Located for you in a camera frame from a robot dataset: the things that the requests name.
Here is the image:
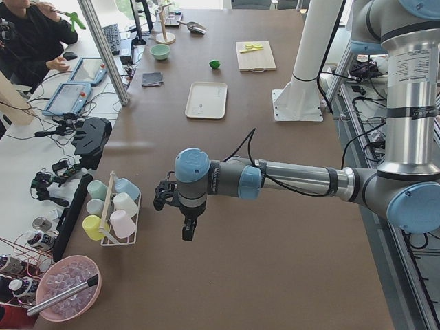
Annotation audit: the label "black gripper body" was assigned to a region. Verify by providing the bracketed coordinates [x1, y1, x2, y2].
[179, 205, 206, 227]

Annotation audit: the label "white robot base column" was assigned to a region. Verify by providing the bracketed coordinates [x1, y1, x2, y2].
[272, 0, 346, 122]

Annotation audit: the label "white plastic tray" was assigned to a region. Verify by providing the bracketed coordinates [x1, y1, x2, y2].
[185, 82, 228, 120]

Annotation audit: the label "pink plastic cup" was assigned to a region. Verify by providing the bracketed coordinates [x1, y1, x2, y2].
[110, 210, 136, 239]

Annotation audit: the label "white plastic cup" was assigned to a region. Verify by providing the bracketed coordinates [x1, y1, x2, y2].
[113, 192, 138, 218]

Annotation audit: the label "light blue plastic cup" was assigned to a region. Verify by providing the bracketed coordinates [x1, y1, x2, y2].
[114, 178, 140, 201]

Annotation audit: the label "mint green plastic cup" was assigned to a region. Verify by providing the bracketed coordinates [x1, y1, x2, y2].
[87, 180, 108, 201]

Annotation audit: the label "yellow plastic cup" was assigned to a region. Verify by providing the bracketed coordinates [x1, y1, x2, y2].
[82, 214, 105, 241]

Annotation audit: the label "metal black tongs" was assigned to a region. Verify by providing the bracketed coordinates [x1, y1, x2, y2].
[27, 274, 99, 316]

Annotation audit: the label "black plastic stand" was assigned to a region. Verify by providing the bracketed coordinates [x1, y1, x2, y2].
[71, 118, 112, 170]

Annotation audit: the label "pink bowl of ice cubes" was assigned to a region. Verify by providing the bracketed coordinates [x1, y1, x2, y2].
[35, 255, 102, 322]

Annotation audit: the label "dark grey cloth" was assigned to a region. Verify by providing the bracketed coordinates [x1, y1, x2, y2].
[141, 71, 163, 87]

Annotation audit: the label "mint green bowl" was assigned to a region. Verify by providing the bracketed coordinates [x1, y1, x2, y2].
[150, 44, 171, 61]

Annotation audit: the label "blue teach pendant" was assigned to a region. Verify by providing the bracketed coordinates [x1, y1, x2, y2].
[42, 82, 92, 116]
[69, 57, 107, 87]

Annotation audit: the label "wooden cutting board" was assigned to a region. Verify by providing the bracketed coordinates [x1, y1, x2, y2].
[235, 41, 276, 72]

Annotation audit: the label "yellow plastic knife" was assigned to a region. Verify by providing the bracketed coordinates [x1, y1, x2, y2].
[239, 47, 263, 54]

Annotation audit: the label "wooden mug tree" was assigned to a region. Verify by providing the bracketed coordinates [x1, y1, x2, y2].
[155, 5, 175, 45]

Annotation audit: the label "metal scoop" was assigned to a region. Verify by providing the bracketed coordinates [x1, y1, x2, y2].
[178, 21, 206, 34]

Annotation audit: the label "black keyboard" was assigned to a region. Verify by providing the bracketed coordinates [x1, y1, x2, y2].
[102, 24, 121, 55]

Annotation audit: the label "black computer mouse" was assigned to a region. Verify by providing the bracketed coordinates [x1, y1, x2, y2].
[62, 52, 78, 61]

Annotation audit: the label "person in black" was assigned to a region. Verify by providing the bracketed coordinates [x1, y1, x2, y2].
[1, 1, 78, 89]

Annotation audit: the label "white wire cup rack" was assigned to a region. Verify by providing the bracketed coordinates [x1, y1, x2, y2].
[98, 171, 142, 246]

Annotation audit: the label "aluminium frame post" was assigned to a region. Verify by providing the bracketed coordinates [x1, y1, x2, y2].
[78, 0, 129, 106]

